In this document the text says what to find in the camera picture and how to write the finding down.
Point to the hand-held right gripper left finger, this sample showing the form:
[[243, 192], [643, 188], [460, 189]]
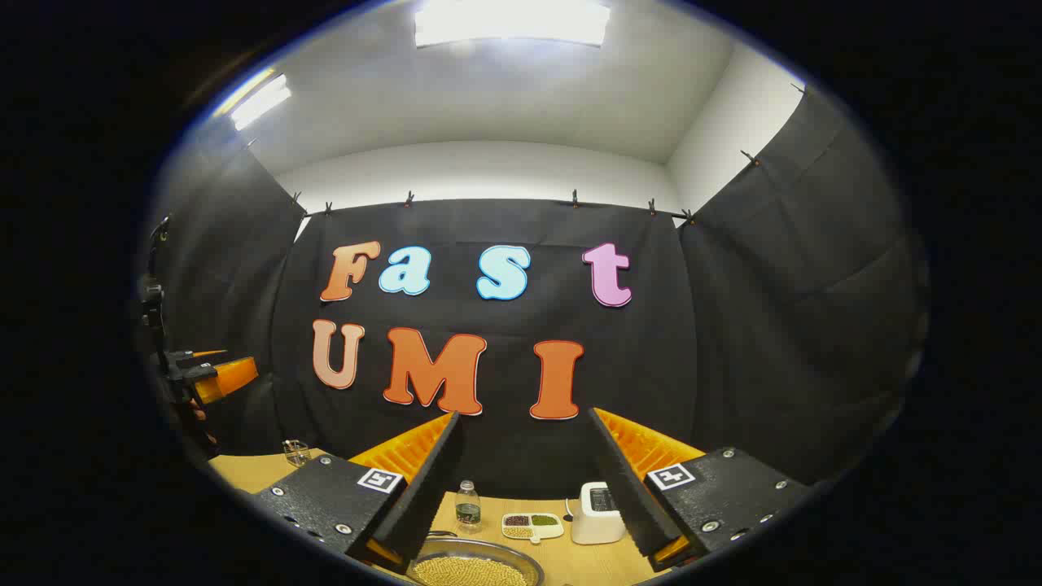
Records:
[[427, 496]]

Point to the stainless steel pot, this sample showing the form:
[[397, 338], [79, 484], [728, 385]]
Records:
[[440, 547]]

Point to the pile of soybeans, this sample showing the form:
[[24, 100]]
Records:
[[472, 571]]

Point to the small pile of yellow beans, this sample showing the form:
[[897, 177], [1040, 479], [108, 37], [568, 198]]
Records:
[[518, 532]]

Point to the narrow ceiling light strip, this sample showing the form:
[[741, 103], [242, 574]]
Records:
[[260, 102]]

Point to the white toaster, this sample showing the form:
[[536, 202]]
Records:
[[593, 517]]

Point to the clear plastic water bottle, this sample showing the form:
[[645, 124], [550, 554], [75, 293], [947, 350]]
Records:
[[467, 509]]

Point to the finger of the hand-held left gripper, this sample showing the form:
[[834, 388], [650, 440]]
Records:
[[228, 379], [207, 354]]

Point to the pile of green mung beans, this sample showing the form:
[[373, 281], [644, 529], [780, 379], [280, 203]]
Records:
[[544, 519]]

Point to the wide ceiling light panel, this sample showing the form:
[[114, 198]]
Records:
[[513, 20]]

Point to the white divided dish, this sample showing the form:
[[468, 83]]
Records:
[[558, 529]]

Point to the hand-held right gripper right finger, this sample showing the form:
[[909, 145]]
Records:
[[627, 496]]

